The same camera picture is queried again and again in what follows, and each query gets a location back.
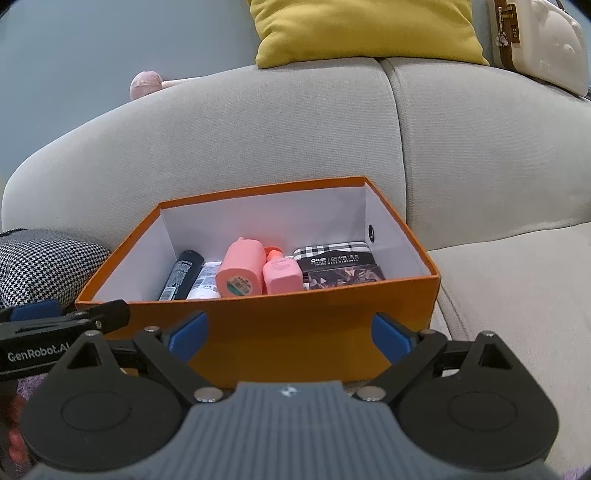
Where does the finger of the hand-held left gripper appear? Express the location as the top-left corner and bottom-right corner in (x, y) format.
(0, 299), (131, 341)
(0, 299), (63, 323)

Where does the pink cup with spout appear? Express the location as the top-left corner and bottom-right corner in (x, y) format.
(215, 236), (267, 298)

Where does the purple fluffy cloth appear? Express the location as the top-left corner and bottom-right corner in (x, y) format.
(16, 374), (51, 398)

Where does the beige sofa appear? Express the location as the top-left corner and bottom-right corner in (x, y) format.
(0, 55), (591, 480)

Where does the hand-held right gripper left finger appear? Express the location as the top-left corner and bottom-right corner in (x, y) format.
(51, 310), (227, 404)

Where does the yellow cushion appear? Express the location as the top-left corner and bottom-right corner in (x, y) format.
(247, 0), (490, 70)

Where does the orange cardboard box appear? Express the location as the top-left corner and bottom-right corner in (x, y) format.
(75, 176), (441, 389)

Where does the dark printed card box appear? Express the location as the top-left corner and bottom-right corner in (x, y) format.
(307, 267), (386, 291)

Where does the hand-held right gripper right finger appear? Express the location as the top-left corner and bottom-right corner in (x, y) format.
(353, 313), (527, 402)

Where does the houndstooth cushion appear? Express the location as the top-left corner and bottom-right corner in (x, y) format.
(0, 227), (113, 309)

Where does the white cream tube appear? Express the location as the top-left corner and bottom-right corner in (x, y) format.
(186, 261), (223, 301)

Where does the pink pump bottle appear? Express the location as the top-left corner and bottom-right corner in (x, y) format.
(262, 246), (304, 295)

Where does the black bottle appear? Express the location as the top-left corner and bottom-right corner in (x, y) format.
(158, 250), (205, 302)

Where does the cream bag with brown strap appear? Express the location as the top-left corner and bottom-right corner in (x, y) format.
(487, 0), (591, 97)

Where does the plaid glasses case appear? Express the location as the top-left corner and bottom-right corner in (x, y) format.
(293, 240), (380, 274)

